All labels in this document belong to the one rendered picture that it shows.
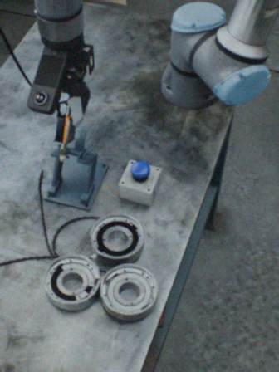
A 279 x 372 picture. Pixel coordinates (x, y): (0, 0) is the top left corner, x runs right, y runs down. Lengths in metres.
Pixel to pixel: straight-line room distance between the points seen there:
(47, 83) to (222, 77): 0.40
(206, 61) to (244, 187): 1.12
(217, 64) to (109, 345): 0.59
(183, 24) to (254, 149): 1.22
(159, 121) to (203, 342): 0.84
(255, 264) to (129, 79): 0.92
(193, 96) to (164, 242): 0.39
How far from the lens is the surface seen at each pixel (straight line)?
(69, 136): 1.10
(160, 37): 1.62
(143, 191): 1.19
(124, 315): 1.06
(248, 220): 2.22
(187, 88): 1.39
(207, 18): 1.31
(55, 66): 0.99
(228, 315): 2.01
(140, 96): 1.44
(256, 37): 1.20
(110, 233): 1.16
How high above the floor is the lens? 1.80
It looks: 53 degrees down
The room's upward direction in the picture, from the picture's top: 1 degrees clockwise
